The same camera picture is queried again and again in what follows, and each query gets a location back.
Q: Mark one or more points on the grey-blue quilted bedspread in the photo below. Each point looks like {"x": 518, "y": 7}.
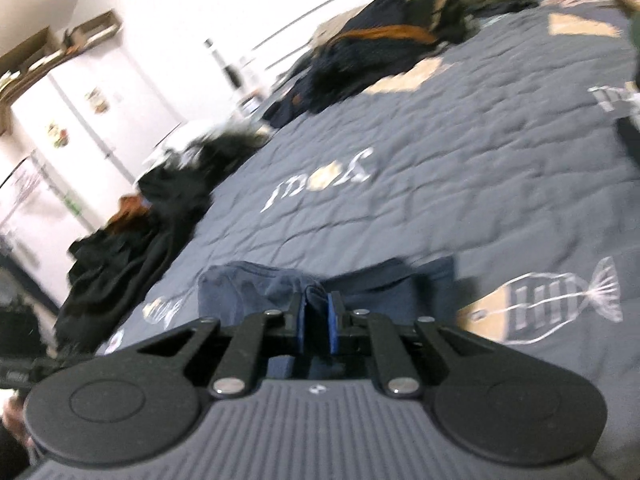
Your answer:
{"x": 450, "y": 160}

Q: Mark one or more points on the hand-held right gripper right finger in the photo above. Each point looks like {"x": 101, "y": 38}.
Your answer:
{"x": 333, "y": 325}

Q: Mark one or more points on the pile of black clothes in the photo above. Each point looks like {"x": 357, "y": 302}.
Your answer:
{"x": 150, "y": 220}

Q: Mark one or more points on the navy t-shirt with yellow print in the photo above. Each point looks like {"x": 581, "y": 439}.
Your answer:
{"x": 380, "y": 290}

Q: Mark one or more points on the large cardboard box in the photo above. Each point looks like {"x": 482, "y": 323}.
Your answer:
{"x": 25, "y": 65}

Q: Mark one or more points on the dark bottle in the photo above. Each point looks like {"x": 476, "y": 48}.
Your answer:
{"x": 227, "y": 67}

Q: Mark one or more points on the white bed headboard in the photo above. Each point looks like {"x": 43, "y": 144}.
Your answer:
{"x": 310, "y": 25}

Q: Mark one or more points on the white wardrobe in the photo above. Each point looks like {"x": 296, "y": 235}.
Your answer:
{"x": 85, "y": 160}

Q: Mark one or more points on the wardrobe sticker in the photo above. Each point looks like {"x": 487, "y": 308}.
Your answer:
{"x": 96, "y": 101}
{"x": 58, "y": 135}

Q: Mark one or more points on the metal clothes rack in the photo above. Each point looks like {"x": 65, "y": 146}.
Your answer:
{"x": 22, "y": 185}

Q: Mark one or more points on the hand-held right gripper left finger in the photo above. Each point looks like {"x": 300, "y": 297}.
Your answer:
{"x": 299, "y": 327}

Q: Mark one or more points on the person's left hand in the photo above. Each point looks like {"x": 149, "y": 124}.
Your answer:
{"x": 11, "y": 422}

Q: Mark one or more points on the black folded garment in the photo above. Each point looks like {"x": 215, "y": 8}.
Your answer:
{"x": 631, "y": 140}

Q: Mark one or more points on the orange garment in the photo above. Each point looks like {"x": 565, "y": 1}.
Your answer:
{"x": 129, "y": 212}

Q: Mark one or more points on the pile of dark clothes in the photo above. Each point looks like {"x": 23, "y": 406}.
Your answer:
{"x": 380, "y": 45}

